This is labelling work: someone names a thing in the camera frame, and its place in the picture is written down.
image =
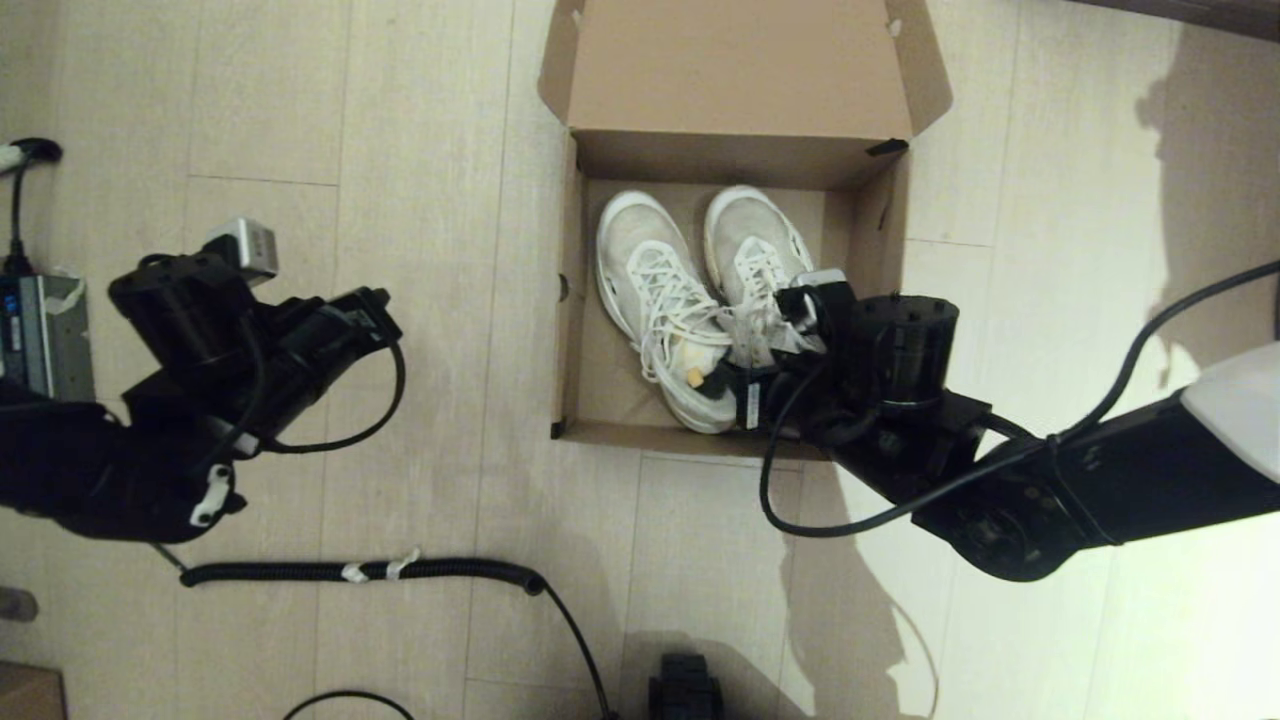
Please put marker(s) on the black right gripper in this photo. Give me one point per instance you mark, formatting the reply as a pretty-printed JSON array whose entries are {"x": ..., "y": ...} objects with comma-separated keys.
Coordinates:
[{"x": 795, "y": 400}]

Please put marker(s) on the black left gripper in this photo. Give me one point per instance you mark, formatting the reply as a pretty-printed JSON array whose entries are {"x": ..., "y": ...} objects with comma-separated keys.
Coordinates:
[{"x": 320, "y": 340}]

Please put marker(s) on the white lace-up sneaker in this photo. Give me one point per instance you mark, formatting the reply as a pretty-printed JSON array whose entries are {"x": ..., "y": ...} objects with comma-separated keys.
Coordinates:
[
  {"x": 745, "y": 225},
  {"x": 630, "y": 250}
]

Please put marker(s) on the brown cardboard shoe box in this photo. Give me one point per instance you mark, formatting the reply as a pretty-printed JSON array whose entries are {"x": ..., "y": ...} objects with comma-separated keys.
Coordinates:
[{"x": 740, "y": 70}]

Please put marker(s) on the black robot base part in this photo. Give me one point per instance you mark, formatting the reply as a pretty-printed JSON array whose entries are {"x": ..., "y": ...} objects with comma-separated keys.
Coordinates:
[{"x": 685, "y": 690}]

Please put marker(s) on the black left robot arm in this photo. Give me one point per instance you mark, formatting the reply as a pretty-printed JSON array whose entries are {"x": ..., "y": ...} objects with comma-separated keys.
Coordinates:
[{"x": 100, "y": 470}]

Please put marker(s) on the small brown cardboard box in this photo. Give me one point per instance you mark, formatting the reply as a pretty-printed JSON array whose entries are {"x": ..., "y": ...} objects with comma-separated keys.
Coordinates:
[{"x": 30, "y": 695}]

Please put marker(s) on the grey power supply unit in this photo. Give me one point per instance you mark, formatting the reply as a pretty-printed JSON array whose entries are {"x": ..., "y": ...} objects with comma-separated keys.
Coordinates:
[{"x": 50, "y": 340}]

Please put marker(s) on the dark wooden furniture edge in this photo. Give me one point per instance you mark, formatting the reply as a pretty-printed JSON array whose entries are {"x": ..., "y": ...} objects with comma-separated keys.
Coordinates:
[{"x": 1230, "y": 15}]

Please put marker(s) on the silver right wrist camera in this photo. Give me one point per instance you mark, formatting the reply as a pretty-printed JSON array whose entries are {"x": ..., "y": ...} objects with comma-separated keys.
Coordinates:
[{"x": 815, "y": 300}]

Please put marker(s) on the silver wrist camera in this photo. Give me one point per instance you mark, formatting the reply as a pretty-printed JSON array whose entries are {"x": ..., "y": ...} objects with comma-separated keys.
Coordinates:
[
  {"x": 815, "y": 300},
  {"x": 245, "y": 245}
]

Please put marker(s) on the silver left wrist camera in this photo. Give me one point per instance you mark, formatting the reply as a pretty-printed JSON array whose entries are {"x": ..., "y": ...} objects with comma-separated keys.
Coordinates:
[{"x": 245, "y": 245}]

